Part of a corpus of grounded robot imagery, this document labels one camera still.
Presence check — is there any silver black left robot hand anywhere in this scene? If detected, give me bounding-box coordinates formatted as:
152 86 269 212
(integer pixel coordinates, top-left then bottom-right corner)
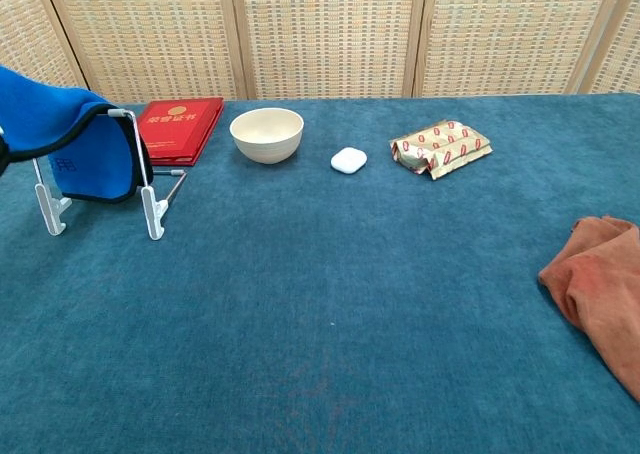
0 126 11 179

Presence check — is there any grey and blue cloth mat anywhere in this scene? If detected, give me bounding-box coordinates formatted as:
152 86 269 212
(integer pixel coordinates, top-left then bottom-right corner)
0 65 154 205

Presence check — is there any cream ceramic bowl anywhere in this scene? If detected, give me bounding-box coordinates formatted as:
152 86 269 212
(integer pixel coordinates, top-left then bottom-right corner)
229 107 306 166

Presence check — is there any red certificate book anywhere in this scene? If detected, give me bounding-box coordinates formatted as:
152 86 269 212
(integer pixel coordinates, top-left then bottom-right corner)
134 96 226 168

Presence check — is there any bamboo folding screen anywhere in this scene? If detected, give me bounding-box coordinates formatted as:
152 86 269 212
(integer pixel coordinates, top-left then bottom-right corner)
0 0 640 108

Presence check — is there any white earbuds case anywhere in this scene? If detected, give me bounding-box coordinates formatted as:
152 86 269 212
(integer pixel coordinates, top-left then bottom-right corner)
330 146 369 176

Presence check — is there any blue carpet table cover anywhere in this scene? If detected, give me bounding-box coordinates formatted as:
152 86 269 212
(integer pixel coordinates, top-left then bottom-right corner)
0 92 640 454

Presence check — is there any gold red snack package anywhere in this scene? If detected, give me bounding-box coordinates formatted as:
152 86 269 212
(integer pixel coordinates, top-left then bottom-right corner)
389 119 494 182

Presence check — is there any orange cloth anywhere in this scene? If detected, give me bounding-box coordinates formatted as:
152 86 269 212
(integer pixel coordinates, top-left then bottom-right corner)
537 214 640 403

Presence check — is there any metal wire stand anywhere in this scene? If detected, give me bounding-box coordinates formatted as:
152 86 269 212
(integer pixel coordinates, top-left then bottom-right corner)
31 106 189 242

